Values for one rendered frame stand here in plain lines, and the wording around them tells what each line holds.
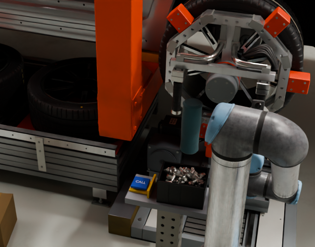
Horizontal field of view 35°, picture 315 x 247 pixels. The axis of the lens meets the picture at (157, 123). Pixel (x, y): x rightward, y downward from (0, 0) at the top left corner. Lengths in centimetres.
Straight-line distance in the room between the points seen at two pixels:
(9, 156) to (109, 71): 90
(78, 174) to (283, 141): 157
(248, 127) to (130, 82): 98
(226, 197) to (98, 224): 133
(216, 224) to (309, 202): 149
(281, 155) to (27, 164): 175
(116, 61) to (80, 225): 94
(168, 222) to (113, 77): 67
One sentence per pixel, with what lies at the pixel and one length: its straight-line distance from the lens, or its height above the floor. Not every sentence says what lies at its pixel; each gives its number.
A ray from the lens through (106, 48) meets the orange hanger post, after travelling 213.
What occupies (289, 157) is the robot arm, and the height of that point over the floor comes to 110.
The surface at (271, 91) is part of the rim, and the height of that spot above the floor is 75.
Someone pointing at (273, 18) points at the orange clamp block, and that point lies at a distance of 211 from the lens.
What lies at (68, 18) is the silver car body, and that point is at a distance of 275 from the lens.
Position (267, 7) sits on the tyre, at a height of 115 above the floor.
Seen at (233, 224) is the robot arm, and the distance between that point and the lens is 151.
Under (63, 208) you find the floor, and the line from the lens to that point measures 277.
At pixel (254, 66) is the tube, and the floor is 100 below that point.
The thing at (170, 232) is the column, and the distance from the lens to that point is 224.
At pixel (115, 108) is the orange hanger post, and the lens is 226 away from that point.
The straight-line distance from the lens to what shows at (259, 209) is 266.
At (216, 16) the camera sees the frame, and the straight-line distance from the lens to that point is 213.
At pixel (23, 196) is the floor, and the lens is 288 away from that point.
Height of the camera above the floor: 186
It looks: 33 degrees down
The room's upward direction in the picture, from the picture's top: 2 degrees clockwise
